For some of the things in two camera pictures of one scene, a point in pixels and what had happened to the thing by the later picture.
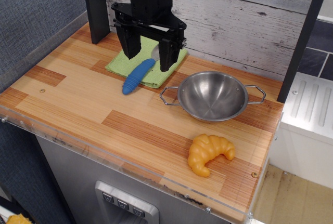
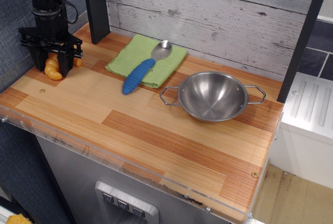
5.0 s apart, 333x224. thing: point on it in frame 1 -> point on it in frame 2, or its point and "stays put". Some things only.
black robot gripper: x=150 y=10 -> x=50 y=30
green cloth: x=120 y=66 stays put
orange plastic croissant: x=203 y=148 -> x=52 y=67
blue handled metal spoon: x=135 y=77 stays put
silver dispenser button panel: x=117 y=206 stays put
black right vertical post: x=305 y=35 stays put
